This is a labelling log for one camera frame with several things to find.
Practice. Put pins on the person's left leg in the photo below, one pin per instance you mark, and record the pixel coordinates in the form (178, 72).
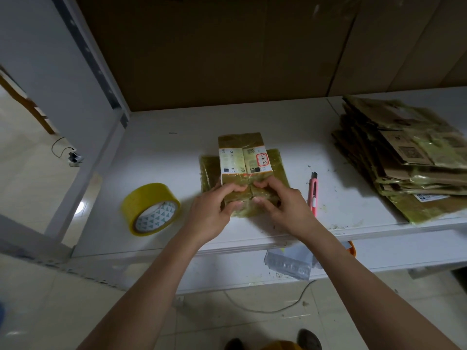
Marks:
(234, 344)

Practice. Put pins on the person's left forearm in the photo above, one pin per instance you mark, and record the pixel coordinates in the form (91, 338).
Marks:
(138, 295)

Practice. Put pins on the pink utility knife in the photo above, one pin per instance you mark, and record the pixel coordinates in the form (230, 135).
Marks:
(314, 197)

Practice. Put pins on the stack of cardboard boxes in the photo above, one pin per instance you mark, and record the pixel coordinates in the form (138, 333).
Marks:
(408, 156)

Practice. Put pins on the person's right hand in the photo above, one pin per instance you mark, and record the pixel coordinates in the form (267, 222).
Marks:
(288, 207)

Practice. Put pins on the wooden chair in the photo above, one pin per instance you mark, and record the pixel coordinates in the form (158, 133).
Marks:
(25, 105)

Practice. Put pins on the person's right leg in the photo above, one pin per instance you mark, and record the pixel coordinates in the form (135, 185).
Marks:
(309, 339)

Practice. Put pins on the person's left hand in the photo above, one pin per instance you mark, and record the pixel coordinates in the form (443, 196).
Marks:
(208, 215)

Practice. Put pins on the yellow tape roll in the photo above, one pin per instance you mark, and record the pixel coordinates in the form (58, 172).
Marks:
(146, 200)

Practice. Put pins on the labelled taped cardboard box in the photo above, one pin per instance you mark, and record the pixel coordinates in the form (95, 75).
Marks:
(244, 160)

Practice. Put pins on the orange plastic object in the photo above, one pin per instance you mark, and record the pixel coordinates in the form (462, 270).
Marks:
(352, 248)

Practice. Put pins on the person's right forearm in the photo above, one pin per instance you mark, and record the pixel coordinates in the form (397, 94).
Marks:
(379, 295)

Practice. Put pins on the white metal shelf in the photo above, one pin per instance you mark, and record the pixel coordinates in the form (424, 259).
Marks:
(182, 149)

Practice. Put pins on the person's leg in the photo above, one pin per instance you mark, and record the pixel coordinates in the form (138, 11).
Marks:
(234, 344)
(309, 339)

